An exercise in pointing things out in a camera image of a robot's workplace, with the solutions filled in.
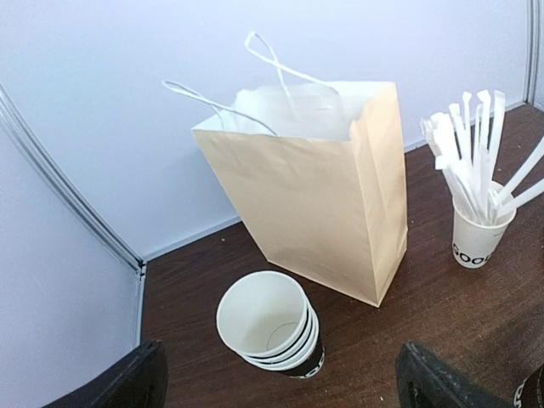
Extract wrapped straws bundle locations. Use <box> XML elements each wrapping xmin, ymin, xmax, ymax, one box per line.
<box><xmin>420</xmin><ymin>90</ymin><xmax>543</xmax><ymax>226</ymax></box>

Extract right corner metal post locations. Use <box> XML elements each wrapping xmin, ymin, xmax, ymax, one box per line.
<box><xmin>523</xmin><ymin>0</ymin><xmax>543</xmax><ymax>111</ymax></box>

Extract corner metal post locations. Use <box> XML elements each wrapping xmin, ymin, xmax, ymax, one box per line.
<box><xmin>1</xmin><ymin>88</ymin><xmax>147</xmax><ymax>347</ymax></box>
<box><xmin>523</xmin><ymin>0</ymin><xmax>543</xmax><ymax>111</ymax></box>

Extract left corner metal post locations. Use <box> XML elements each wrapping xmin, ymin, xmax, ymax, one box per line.
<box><xmin>1</xmin><ymin>88</ymin><xmax>147</xmax><ymax>347</ymax></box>

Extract brown paper bag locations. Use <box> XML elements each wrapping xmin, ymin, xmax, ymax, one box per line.
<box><xmin>161</xmin><ymin>31</ymin><xmax>410</xmax><ymax>308</ymax></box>

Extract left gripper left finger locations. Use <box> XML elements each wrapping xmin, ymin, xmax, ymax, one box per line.
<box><xmin>48</xmin><ymin>341</ymin><xmax>168</xmax><ymax>407</ymax></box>

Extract black coffee cup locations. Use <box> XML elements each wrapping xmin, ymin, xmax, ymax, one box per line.
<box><xmin>513</xmin><ymin>365</ymin><xmax>544</xmax><ymax>408</ymax></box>

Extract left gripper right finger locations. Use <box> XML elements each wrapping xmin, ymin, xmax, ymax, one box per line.
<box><xmin>395</xmin><ymin>342</ymin><xmax>510</xmax><ymax>407</ymax></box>

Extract stack of paper cups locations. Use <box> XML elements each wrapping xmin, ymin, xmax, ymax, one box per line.
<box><xmin>216</xmin><ymin>270</ymin><xmax>325</xmax><ymax>379</ymax></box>

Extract white cup holding straws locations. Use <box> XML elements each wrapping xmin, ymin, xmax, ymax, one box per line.
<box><xmin>451</xmin><ymin>199</ymin><xmax>517</xmax><ymax>269</ymax></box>

